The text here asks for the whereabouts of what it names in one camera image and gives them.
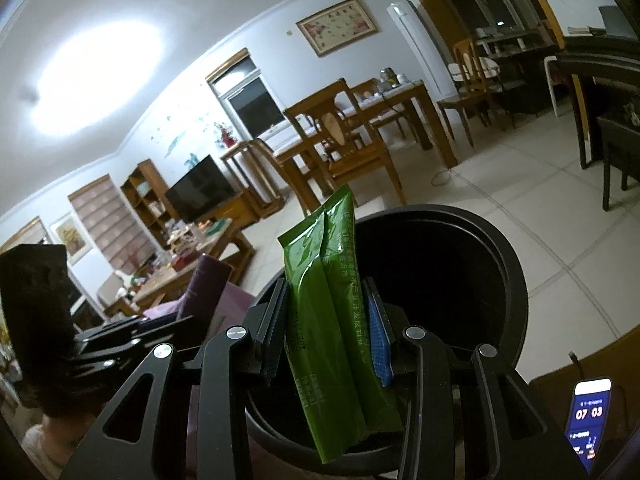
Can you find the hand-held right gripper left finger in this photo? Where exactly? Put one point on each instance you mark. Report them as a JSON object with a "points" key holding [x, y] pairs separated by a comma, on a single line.
{"points": [[272, 340]]}

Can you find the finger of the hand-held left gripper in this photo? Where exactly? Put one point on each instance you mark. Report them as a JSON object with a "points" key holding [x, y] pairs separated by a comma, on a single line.
{"points": [[110, 355], [125, 329]]}

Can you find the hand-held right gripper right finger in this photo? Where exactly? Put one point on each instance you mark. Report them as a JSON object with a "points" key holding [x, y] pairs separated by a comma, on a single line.
{"points": [[380, 345]]}

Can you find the green foil packet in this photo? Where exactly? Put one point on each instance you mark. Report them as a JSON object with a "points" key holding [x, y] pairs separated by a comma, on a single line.
{"points": [[330, 270]]}

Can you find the black round trash bin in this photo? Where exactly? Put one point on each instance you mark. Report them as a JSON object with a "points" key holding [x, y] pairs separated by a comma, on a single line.
{"points": [[440, 270]]}

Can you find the person's left forearm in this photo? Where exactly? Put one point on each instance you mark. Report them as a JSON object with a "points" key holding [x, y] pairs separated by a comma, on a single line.
{"points": [[45, 445]]}

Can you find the beige sofa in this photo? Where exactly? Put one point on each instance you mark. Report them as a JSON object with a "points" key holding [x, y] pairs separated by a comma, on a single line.
{"points": [[112, 292]]}

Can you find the purple cloth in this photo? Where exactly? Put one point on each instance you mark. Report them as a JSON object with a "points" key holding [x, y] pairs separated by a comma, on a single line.
{"points": [[205, 285]]}

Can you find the cluttered wooden coffee table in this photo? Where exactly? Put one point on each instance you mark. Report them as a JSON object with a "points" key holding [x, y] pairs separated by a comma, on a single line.
{"points": [[210, 255]]}

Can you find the striped window blind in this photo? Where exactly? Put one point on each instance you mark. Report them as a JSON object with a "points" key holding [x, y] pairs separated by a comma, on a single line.
{"points": [[107, 220]]}

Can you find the wooden television cabinet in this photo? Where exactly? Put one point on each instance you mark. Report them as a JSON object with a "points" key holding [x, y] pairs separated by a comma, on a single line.
{"points": [[240, 210]]}

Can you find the wooden bookshelf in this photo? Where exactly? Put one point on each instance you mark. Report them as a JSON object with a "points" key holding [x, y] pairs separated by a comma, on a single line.
{"points": [[145, 190]]}

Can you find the black television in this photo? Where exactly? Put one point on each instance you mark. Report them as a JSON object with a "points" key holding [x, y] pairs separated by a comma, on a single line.
{"points": [[200, 187]]}

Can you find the wooden dining chair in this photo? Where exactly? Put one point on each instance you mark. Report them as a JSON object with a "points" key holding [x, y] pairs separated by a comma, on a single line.
{"points": [[372, 91], [280, 170], [355, 160]]}

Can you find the tall wooden side stand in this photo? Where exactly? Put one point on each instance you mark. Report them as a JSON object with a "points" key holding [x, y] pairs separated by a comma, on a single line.
{"points": [[240, 152]]}

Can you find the red flower ornament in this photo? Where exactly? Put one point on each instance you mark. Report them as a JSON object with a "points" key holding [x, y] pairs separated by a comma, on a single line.
{"points": [[226, 135]]}

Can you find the smartphone with lit screen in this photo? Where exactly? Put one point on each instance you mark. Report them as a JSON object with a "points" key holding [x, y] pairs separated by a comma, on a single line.
{"points": [[590, 410]]}

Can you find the wooden framed interior window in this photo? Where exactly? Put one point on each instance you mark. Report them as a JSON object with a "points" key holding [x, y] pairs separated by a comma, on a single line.
{"points": [[250, 105]]}

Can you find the round ceiling light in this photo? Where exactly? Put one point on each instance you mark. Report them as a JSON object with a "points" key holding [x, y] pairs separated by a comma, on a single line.
{"points": [[95, 80]]}

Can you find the wooden dining table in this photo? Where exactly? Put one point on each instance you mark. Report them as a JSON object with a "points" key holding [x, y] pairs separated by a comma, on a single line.
{"points": [[400, 95]]}

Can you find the glass jar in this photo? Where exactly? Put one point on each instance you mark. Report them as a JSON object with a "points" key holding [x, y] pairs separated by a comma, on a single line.
{"points": [[386, 76]]}

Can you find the wooden chair with cushion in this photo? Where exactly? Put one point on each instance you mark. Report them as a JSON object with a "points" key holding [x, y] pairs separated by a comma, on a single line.
{"points": [[467, 65]]}

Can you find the white standing air conditioner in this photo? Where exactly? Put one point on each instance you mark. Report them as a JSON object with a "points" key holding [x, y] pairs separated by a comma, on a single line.
{"points": [[415, 50]]}

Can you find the dark low cabinet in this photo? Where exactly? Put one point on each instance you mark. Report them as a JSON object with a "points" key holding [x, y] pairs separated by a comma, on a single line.
{"points": [[525, 75]]}

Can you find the dark wooden stool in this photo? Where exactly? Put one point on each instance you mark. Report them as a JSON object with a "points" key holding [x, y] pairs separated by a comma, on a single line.
{"points": [[620, 135]]}

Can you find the balcony window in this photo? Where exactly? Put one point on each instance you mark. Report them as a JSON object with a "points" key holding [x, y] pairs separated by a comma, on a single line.
{"points": [[475, 0]]}

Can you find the grey laptop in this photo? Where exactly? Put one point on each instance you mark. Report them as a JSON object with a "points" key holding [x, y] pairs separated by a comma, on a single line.
{"points": [[617, 22]]}

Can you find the small framed wall painting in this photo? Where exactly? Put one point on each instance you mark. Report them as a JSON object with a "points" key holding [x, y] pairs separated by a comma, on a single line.
{"points": [[70, 237]]}

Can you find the wooden framed wall picture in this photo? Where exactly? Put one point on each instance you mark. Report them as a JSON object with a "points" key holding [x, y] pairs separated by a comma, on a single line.
{"points": [[336, 26]]}

